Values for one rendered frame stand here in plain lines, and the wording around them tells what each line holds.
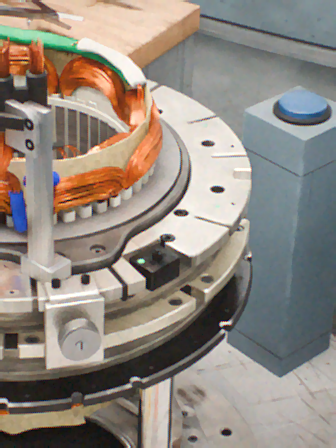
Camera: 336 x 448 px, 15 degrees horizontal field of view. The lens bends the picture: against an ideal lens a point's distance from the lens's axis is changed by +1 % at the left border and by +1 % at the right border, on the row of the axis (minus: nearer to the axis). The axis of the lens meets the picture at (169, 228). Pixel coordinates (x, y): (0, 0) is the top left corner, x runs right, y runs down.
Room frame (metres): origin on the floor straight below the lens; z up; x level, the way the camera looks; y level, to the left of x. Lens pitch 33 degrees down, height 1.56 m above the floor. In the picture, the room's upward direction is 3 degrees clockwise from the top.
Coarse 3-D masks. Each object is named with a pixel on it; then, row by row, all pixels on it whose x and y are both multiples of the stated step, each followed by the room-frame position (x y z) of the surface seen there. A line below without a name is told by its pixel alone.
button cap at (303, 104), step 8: (288, 96) 1.00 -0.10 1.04; (296, 96) 1.00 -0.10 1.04; (304, 96) 1.00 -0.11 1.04; (312, 96) 1.01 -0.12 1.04; (320, 96) 1.01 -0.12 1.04; (280, 104) 0.99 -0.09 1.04; (288, 104) 0.99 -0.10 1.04; (296, 104) 0.99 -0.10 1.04; (304, 104) 0.99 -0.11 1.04; (312, 104) 0.99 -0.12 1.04; (320, 104) 0.99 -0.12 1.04; (288, 112) 0.98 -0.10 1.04; (296, 112) 0.98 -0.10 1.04; (304, 112) 0.98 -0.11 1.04; (312, 112) 0.98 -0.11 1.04; (320, 112) 0.99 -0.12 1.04
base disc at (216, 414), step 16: (176, 384) 0.91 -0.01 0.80; (192, 384) 0.91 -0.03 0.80; (208, 384) 0.91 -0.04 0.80; (192, 400) 0.89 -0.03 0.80; (208, 400) 0.89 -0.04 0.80; (224, 400) 0.89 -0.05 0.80; (96, 416) 0.87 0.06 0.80; (112, 416) 0.86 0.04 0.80; (128, 416) 0.87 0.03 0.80; (208, 416) 0.87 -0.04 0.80; (224, 416) 0.87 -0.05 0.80; (240, 416) 0.87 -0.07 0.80; (112, 432) 0.85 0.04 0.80; (128, 432) 0.85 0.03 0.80; (208, 432) 0.85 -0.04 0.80; (224, 432) 0.86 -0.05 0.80; (240, 432) 0.85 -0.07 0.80
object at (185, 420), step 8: (176, 400) 0.81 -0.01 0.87; (176, 408) 0.80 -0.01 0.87; (184, 408) 0.84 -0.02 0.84; (192, 408) 0.84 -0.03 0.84; (176, 416) 0.79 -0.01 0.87; (184, 416) 0.83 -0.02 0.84; (192, 416) 0.83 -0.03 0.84; (176, 424) 0.78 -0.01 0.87; (184, 424) 0.82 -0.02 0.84; (192, 424) 0.82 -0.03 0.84; (200, 424) 0.82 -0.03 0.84; (176, 432) 0.78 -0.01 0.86; (184, 432) 0.81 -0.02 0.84; (192, 432) 0.81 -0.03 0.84; (200, 432) 0.81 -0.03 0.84; (176, 440) 0.78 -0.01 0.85; (184, 440) 0.80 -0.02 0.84; (192, 440) 0.80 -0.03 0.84; (200, 440) 0.80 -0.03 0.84
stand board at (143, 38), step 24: (0, 0) 1.13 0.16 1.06; (48, 0) 1.13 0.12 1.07; (72, 0) 1.13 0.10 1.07; (120, 0) 1.14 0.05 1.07; (144, 0) 1.14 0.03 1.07; (168, 0) 1.15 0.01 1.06; (24, 24) 1.08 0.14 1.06; (72, 24) 1.08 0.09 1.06; (96, 24) 1.09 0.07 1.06; (120, 24) 1.09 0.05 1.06; (144, 24) 1.09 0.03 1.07; (168, 24) 1.09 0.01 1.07; (192, 24) 1.13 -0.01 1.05; (120, 48) 1.04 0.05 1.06; (144, 48) 1.05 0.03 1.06; (168, 48) 1.09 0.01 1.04
